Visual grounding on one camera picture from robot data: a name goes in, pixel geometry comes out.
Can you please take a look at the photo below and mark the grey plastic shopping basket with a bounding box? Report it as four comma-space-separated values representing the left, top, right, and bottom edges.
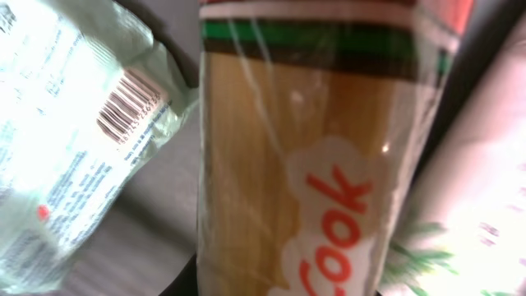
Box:
58, 0, 201, 295

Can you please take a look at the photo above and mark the white gold-capped cream tube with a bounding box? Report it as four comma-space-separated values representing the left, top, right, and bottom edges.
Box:
379, 22, 525, 296

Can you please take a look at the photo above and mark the teal wet wipes pack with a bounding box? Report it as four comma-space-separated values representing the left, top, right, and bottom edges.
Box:
1, 0, 196, 295

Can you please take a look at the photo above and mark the orange spaghetti packet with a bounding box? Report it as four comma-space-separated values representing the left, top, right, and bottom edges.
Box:
197, 0, 473, 296

